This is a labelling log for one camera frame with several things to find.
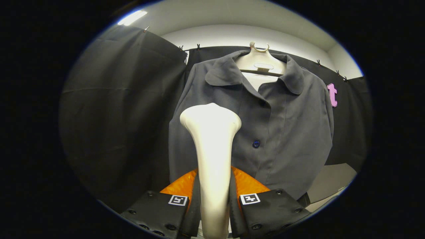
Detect dark grey button shirt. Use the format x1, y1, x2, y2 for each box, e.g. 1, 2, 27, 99
168, 50, 334, 200

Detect white cabinet with grey top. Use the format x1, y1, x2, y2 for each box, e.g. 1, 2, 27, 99
305, 163, 358, 213

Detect cream white garment steamer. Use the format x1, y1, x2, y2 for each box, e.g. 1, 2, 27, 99
180, 103, 242, 239

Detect cream clothes hanger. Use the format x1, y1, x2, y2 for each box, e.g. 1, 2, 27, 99
235, 41, 288, 92

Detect black backdrop cloth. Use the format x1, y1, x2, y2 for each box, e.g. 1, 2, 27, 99
59, 25, 374, 213

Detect row of black clips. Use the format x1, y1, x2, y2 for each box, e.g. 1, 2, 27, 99
143, 26, 349, 83

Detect long ceiling light strip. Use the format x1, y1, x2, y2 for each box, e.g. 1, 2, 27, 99
117, 10, 148, 27

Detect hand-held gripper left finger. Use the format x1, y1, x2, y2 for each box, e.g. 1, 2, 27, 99
120, 169, 202, 239

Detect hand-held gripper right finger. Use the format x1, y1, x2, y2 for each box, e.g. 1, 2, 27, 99
229, 166, 311, 239

